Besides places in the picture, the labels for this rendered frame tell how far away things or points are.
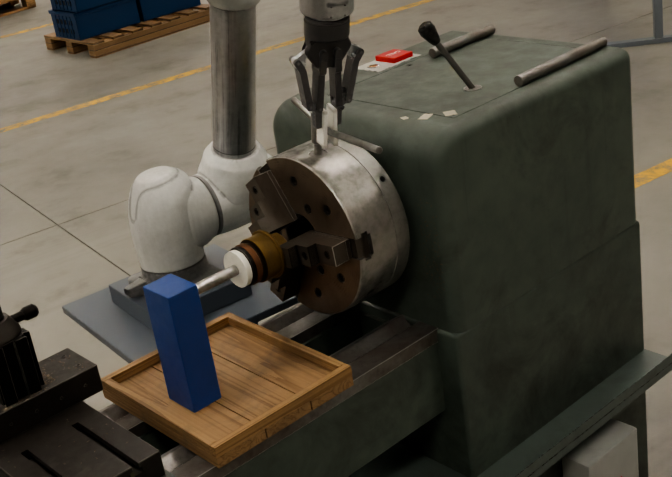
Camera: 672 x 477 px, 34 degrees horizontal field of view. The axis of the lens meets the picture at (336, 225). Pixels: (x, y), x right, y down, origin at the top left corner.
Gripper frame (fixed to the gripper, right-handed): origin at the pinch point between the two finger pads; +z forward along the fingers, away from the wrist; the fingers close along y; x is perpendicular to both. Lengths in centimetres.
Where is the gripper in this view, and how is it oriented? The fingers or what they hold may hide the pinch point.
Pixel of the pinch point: (326, 125)
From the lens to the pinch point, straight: 188.1
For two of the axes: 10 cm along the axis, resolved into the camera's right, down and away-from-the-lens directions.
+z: 0.0, 8.6, 5.2
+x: -4.4, -4.7, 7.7
